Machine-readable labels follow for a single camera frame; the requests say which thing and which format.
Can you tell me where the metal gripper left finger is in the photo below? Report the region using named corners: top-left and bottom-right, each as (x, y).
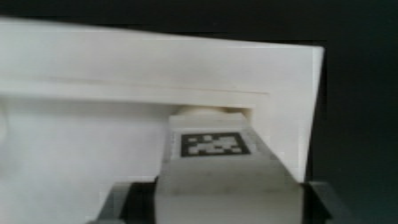
top-left (87, 182), bottom-right (156, 224)

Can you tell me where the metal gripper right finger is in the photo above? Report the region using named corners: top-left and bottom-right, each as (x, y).
top-left (304, 181), bottom-right (353, 224)

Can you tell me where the white leg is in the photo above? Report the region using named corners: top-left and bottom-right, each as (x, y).
top-left (154, 106), bottom-right (304, 224)

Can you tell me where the white square table top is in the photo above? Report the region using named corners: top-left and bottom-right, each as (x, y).
top-left (0, 17), bottom-right (323, 224)

